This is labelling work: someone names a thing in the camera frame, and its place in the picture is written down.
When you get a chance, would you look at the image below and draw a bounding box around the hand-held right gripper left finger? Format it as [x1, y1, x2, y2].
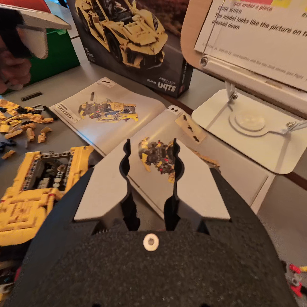
[73, 139, 141, 232]

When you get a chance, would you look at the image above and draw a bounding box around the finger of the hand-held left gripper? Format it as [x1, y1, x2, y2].
[0, 4, 72, 31]

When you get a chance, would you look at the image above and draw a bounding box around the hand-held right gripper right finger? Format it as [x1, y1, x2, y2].
[164, 138, 232, 231]

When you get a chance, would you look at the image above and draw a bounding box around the instruction booklet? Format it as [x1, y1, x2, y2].
[49, 77, 276, 220]

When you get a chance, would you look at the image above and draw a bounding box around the yellow brick car model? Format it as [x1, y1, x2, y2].
[0, 145, 94, 246]

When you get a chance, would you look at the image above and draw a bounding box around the grey desk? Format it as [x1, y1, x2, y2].
[0, 0, 307, 298]

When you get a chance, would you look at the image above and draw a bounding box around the person's left hand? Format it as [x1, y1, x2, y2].
[0, 36, 32, 94]

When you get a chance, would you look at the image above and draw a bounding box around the red storage bin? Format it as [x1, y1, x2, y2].
[0, 0, 52, 13]

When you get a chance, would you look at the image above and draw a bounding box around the green storage bin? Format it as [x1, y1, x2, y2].
[2, 28, 81, 94]

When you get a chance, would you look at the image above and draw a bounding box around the white document stand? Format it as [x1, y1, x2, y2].
[180, 0, 307, 175]

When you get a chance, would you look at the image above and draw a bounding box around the black beam with holes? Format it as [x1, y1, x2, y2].
[21, 91, 43, 101]

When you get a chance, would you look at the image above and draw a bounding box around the pile of yellow brick pieces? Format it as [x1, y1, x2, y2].
[0, 98, 54, 160]

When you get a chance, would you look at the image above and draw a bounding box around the toy car set box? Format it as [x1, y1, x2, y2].
[67, 0, 194, 99]

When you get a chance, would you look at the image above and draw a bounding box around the pile of small coloured pins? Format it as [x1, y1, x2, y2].
[283, 261, 307, 298]

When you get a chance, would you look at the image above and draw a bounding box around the printed instruction sheet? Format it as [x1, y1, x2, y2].
[194, 0, 307, 92]

